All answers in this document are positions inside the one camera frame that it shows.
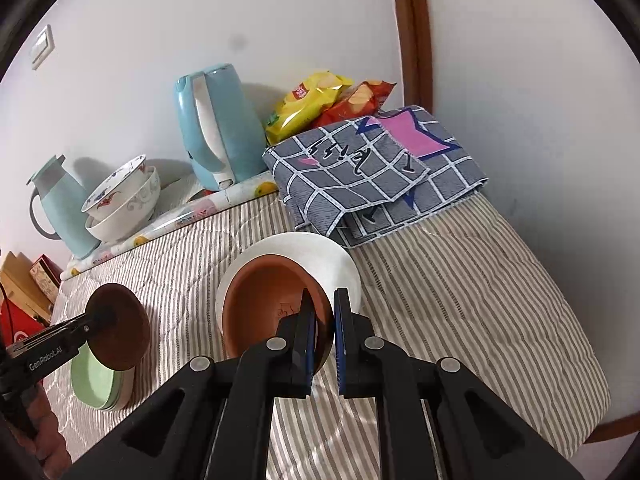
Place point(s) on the red chip bag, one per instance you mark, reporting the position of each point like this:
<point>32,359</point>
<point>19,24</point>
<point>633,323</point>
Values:
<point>357,102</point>

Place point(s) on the striped quilted tablecloth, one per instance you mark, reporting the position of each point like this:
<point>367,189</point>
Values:
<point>450,320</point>

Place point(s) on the yellow chip bag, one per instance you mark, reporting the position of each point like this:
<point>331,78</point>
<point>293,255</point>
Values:
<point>300,107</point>

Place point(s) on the light green plate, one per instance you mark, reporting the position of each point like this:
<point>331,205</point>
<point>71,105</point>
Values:
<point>92,382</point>

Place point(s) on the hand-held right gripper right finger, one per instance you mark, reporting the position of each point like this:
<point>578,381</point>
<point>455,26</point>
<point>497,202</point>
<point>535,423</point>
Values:
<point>341,345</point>

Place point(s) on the brown wooden baseboard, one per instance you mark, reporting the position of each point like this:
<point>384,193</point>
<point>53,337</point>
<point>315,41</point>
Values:
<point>617,427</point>

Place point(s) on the light blue electric kettle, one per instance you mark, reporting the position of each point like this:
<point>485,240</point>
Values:
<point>220,130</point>

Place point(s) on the patterned brown box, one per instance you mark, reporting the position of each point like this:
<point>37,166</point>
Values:
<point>46,275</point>

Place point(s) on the floral patterned bowl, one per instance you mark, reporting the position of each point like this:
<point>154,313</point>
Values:
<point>112,190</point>

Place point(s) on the pink plate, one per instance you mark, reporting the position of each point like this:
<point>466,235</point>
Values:
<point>127,387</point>

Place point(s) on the light blue thermos jug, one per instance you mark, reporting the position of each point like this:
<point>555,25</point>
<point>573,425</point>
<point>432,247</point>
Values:
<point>65,205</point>

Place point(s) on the large white bowl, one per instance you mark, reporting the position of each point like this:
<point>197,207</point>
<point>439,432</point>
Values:
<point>330,265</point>

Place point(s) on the person's left hand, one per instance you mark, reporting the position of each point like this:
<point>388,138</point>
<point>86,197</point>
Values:
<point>50,440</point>

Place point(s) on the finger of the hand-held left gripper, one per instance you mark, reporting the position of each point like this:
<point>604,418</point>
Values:
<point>55,332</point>

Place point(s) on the white light switch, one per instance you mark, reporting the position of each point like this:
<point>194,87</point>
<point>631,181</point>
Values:
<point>42,47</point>

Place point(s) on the floral table mat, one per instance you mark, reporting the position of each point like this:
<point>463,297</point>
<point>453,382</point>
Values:
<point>170,222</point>

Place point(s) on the small brown clay bowl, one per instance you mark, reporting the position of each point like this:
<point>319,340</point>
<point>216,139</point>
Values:
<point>260,310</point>
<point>122,330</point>

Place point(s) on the white bowl with grey pattern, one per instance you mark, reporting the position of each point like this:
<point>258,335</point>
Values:
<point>130,215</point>

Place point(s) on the grey checked cloth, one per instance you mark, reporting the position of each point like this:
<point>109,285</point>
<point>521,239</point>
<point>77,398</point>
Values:
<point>370,180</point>

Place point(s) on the brown wooden door frame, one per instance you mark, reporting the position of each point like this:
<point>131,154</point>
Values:
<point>412,35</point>

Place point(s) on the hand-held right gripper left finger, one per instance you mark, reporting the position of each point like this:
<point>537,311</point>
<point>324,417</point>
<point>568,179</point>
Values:
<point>310,345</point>

